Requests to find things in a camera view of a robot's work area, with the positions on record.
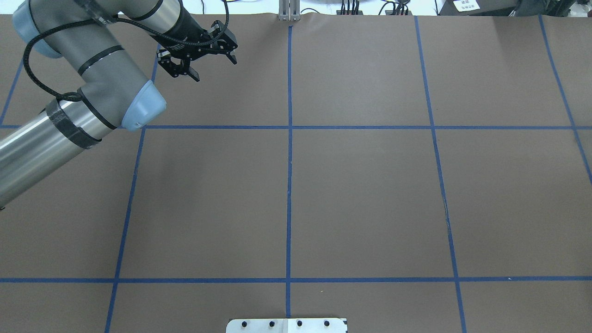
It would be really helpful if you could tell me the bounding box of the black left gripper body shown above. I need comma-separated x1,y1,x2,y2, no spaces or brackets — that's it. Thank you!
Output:
171,8,213,51

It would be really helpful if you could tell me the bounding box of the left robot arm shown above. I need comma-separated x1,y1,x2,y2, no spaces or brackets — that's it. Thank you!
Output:
1,0,238,209

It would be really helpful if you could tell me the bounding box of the black power strip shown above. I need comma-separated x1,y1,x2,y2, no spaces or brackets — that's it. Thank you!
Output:
336,0,363,15

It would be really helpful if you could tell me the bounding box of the aluminium frame post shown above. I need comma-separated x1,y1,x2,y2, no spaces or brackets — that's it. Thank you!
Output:
277,0,302,22

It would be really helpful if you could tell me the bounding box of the black braided left cable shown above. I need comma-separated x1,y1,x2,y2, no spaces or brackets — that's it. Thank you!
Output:
23,0,231,102

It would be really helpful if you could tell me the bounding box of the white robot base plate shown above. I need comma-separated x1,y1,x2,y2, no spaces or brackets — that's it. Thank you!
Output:
225,318,348,333

